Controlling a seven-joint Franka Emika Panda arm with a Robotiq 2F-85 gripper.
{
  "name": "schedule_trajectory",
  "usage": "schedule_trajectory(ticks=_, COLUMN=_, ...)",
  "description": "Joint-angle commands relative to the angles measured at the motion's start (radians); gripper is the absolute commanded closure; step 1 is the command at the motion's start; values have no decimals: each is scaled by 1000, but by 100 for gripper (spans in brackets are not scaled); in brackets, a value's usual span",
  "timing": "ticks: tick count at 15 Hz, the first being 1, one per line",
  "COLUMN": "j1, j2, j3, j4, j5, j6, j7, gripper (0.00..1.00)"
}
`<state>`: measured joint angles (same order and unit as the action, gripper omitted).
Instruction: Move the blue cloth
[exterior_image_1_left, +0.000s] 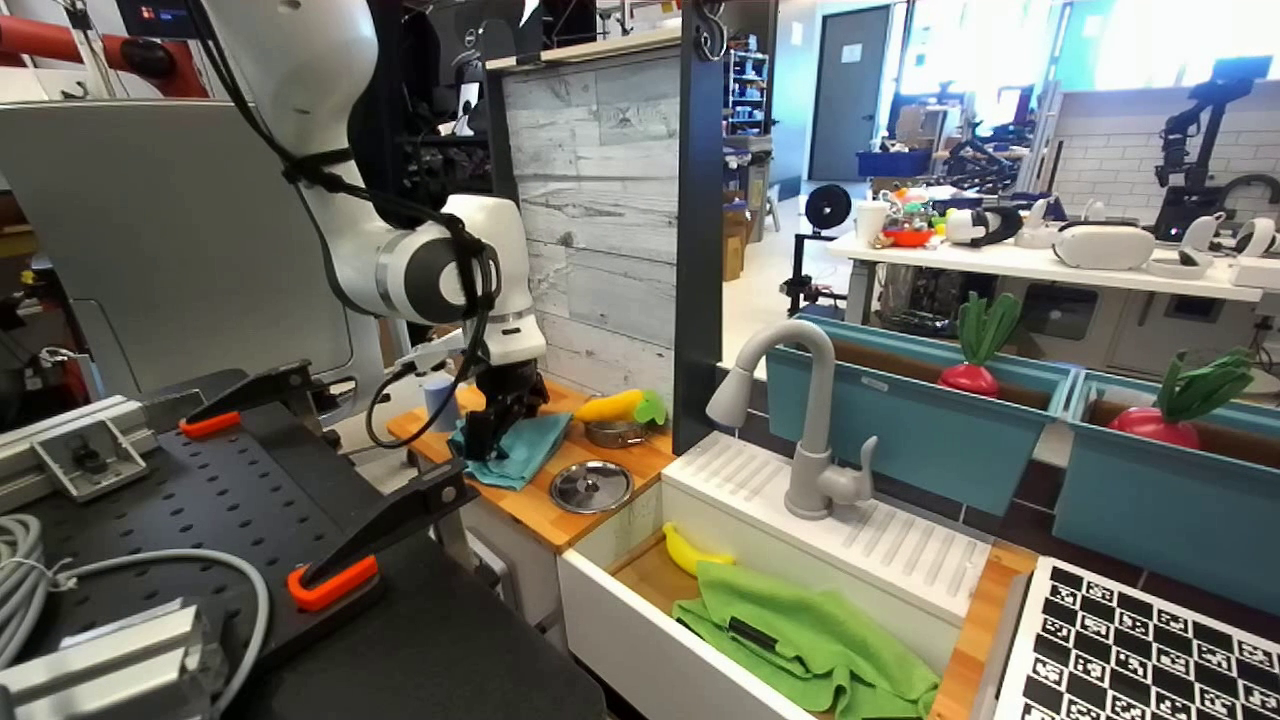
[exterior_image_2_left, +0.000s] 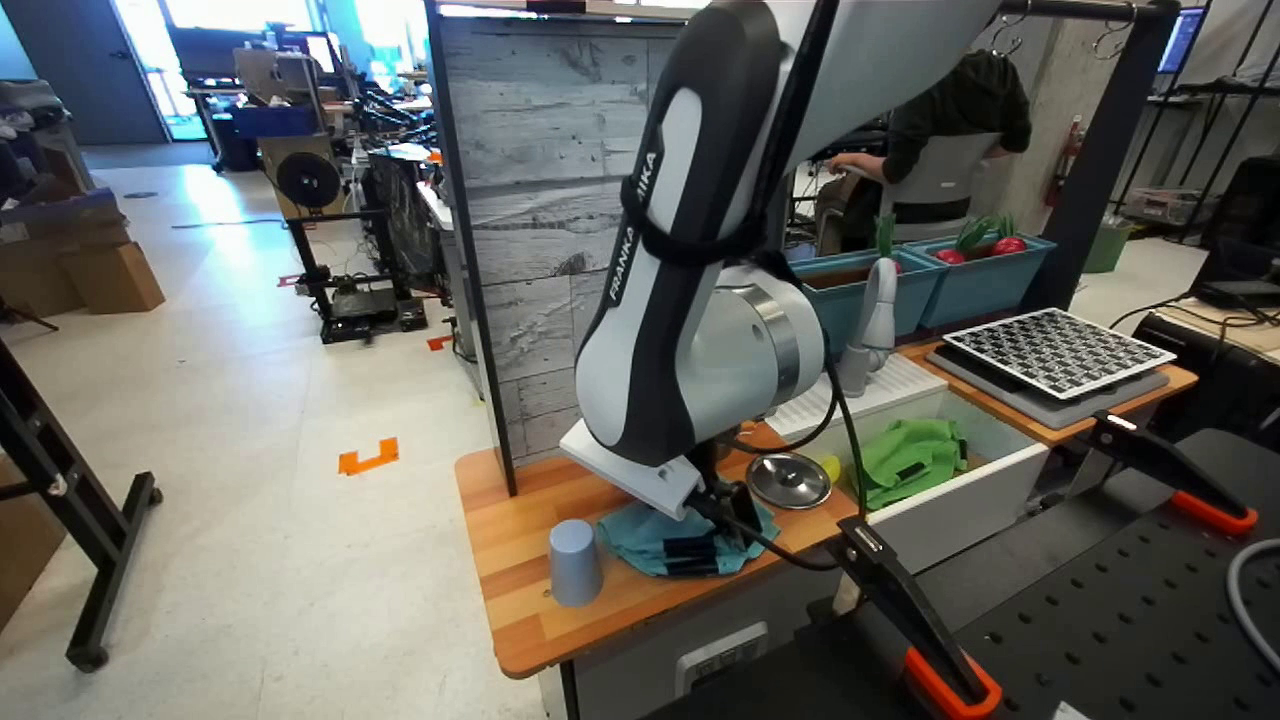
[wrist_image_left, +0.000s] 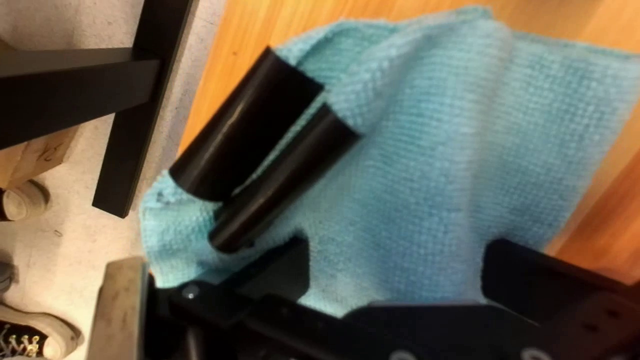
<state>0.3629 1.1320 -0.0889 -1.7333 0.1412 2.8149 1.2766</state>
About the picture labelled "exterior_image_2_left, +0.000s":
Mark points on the silver pot lid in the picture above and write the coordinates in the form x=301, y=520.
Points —
x=789, y=481

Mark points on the fire extinguisher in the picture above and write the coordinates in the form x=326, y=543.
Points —
x=1068, y=160

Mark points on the toy kitchen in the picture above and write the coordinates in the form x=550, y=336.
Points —
x=545, y=150

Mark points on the monitor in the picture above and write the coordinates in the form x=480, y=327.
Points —
x=1183, y=40

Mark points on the white sink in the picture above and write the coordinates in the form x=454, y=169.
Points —
x=960, y=500

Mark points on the black stand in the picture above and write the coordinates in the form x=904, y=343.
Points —
x=70, y=500

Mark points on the office chair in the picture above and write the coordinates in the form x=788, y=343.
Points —
x=945, y=175

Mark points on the toy radish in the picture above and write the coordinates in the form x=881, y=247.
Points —
x=1009, y=243
x=952, y=252

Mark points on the yellow toy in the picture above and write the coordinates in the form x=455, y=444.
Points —
x=832, y=468

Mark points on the white drain board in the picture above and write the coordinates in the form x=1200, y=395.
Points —
x=895, y=385

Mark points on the green cloth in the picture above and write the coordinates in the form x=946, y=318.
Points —
x=910, y=455

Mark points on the door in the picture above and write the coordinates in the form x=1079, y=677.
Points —
x=85, y=70

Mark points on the power socket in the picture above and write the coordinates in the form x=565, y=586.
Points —
x=722, y=658

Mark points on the person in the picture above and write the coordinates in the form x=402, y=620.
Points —
x=960, y=105

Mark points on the grey plastic cup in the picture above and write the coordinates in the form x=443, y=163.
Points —
x=575, y=565

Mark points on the orange floor marker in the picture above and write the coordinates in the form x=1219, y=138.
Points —
x=368, y=458

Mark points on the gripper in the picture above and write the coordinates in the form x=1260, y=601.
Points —
x=737, y=503

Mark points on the black rod with hooks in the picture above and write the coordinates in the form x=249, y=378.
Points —
x=1090, y=9

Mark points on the desk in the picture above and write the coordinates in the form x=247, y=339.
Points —
x=1230, y=340

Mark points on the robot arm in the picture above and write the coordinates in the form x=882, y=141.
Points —
x=700, y=330

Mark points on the black clamp with orange grips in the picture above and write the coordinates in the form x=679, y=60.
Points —
x=905, y=610
x=1165, y=465

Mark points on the checkered calibration board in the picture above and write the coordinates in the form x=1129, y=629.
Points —
x=1058, y=350

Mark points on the blue cloth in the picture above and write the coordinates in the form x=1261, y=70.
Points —
x=632, y=540

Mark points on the green bin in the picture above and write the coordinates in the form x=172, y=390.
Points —
x=1108, y=245

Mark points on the blue planter box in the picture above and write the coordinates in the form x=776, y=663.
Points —
x=985, y=280
x=850, y=295

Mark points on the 3d printer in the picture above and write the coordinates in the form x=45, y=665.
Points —
x=345, y=290

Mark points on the stack of cardboard boxes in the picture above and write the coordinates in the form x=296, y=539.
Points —
x=90, y=270

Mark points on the grey tap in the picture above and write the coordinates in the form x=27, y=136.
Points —
x=878, y=310

